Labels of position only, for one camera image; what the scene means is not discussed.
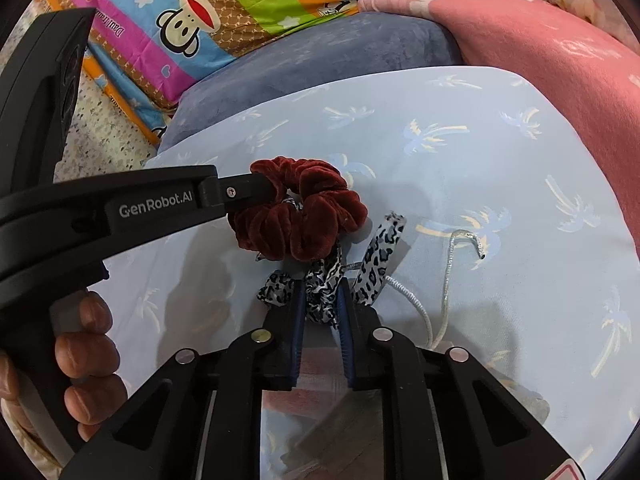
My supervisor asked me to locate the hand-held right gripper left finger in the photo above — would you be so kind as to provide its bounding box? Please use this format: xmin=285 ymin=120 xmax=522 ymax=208
xmin=60 ymin=282 xmax=306 ymax=480

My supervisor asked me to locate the striped monkey print pillow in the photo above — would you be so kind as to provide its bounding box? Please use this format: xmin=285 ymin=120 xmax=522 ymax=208
xmin=65 ymin=0 xmax=453 ymax=106
xmin=37 ymin=0 xmax=173 ymax=147

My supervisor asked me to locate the pink face mask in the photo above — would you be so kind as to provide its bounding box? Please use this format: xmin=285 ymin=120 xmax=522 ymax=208
xmin=262 ymin=347 xmax=386 ymax=441

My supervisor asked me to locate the person's left hand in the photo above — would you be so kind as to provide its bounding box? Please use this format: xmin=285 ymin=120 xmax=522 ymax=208
xmin=54 ymin=291 xmax=129 ymax=442

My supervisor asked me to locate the silver elastic cord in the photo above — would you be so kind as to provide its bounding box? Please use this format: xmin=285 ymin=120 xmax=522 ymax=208
xmin=345 ymin=229 xmax=489 ymax=350

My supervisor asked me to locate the dark red velvet scrunchie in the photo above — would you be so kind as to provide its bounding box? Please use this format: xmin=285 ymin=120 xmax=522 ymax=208
xmin=227 ymin=156 xmax=369 ymax=263

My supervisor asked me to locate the light blue palm print cloth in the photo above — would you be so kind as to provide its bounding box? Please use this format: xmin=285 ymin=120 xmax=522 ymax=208
xmin=87 ymin=65 xmax=640 ymax=480

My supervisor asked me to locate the blue-grey velvet cushion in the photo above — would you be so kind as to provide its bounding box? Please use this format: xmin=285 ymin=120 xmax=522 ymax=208
xmin=157 ymin=10 xmax=463 ymax=153

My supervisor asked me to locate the pink fleece blanket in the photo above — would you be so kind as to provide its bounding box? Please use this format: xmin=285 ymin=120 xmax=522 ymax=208
xmin=357 ymin=0 xmax=640 ymax=253

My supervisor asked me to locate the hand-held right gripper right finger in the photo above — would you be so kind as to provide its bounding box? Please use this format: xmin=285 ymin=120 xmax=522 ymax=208
xmin=336 ymin=280 xmax=586 ymax=480

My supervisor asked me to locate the leopard print ribbon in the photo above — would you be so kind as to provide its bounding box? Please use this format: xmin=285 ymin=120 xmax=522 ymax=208
xmin=255 ymin=212 xmax=406 ymax=323

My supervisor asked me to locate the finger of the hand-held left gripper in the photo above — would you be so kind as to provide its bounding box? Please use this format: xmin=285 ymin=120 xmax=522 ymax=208
xmin=197 ymin=172 xmax=277 ymax=212

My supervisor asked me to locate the speckled white cloth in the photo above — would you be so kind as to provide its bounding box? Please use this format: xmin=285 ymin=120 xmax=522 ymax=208
xmin=30 ymin=0 xmax=161 ymax=183

